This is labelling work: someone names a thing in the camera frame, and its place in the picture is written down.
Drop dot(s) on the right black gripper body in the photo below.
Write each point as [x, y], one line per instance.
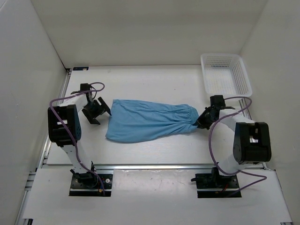
[208, 121]

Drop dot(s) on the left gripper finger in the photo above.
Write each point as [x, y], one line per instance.
[91, 117]
[104, 108]

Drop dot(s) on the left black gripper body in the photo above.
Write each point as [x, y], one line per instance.
[94, 108]

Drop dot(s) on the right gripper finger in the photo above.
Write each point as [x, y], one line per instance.
[203, 118]
[203, 126]

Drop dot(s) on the light blue shorts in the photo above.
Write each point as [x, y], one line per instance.
[134, 121]

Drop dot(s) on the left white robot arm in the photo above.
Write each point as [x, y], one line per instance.
[75, 103]

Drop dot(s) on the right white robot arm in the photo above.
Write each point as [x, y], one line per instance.
[229, 117]

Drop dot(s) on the white plastic mesh basket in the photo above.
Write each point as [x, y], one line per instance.
[225, 74]

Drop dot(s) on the blue label sticker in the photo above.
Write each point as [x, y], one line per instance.
[80, 68]

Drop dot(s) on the aluminium front rail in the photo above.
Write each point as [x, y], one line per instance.
[153, 166]

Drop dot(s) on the aluminium left rail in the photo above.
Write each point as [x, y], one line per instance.
[57, 129]

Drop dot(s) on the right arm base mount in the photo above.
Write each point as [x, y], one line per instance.
[216, 186]

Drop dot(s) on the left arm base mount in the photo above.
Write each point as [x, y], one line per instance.
[87, 184]

